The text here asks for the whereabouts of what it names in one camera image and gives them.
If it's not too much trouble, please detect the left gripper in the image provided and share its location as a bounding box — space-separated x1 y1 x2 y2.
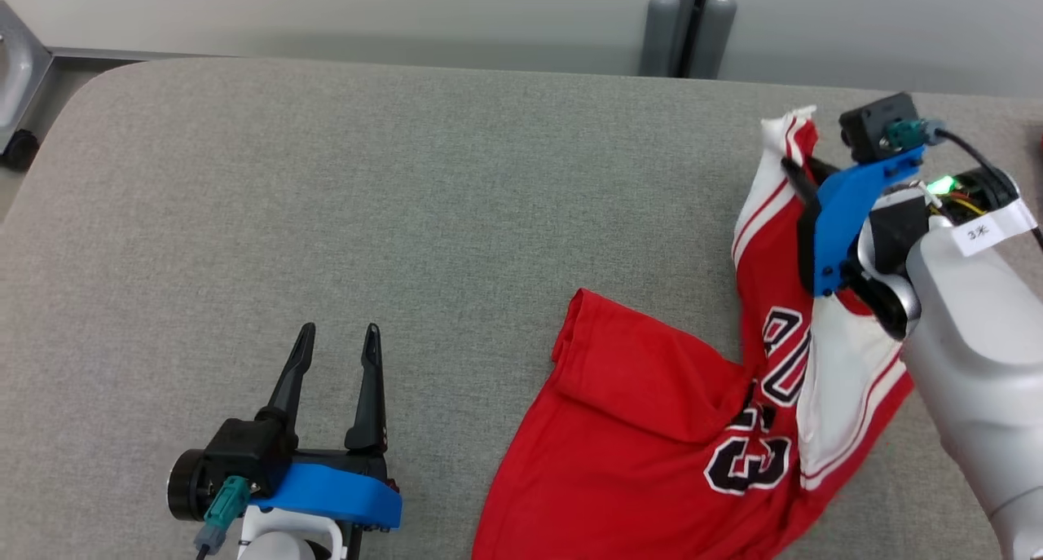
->
236 323 394 560

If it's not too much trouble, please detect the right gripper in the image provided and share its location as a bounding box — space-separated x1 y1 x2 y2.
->
780 157 956 261

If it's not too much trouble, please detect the red white basketball jersey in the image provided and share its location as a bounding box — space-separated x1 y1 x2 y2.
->
471 106 918 560

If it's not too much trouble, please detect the white paper label tag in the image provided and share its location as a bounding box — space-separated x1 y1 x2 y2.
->
952 200 1037 257

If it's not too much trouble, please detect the teal camera connector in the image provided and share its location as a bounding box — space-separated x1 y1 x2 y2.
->
886 117 948 151
194 475 252 554

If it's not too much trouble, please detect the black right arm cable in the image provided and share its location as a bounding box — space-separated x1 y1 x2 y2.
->
937 128 1043 251

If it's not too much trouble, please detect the grey partition post with feet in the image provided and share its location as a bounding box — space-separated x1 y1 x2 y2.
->
640 0 739 80

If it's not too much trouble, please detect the grey partition base rail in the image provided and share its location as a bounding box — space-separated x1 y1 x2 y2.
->
51 47 241 61

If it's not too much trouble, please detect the grey metal stand frame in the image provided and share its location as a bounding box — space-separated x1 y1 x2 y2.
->
0 0 55 171

